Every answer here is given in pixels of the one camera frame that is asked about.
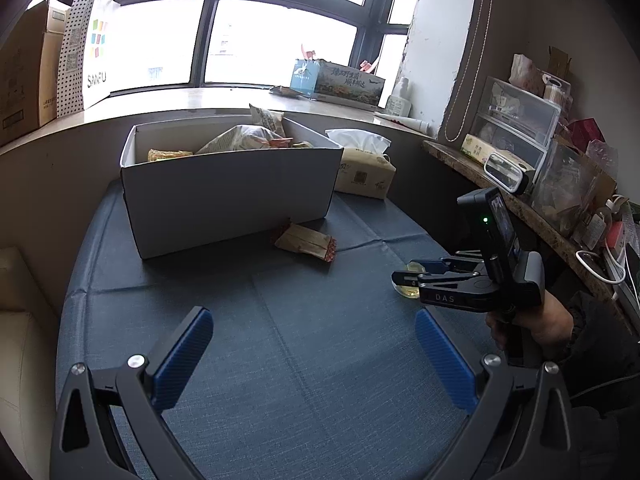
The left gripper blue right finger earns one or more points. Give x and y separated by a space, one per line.
455 374

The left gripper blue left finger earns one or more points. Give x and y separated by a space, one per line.
173 360

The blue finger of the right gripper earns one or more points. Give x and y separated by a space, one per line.
421 279
444 264

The white red-print snack bag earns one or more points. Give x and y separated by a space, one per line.
245 138

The person's right hand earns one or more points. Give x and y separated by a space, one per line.
552 323

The white small mirror case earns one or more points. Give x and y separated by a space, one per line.
510 174

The clear storage bin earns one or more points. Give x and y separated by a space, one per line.
569 184

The beige tissue pack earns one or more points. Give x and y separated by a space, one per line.
365 168

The green-white carton on shelf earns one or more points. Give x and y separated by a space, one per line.
479 150

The brown paper snack packet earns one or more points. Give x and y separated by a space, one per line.
302 240

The white tube on sill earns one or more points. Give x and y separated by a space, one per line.
408 122

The clear plastic drawer unit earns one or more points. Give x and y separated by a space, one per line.
514 120

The white bottle on sill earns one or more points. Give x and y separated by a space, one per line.
398 103

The white cardboard snack box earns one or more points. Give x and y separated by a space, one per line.
182 203

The blue printed tissue box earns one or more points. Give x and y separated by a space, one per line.
318 77

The beige tall biscuit bag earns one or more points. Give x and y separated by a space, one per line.
268 119

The yellow purple-print snack bag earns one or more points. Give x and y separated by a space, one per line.
157 155

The flat wrapper on sill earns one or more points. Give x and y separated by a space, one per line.
285 92

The brown cardboard box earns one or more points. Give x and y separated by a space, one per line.
29 67

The white Sanfu shopping bag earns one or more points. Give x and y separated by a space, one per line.
85 63

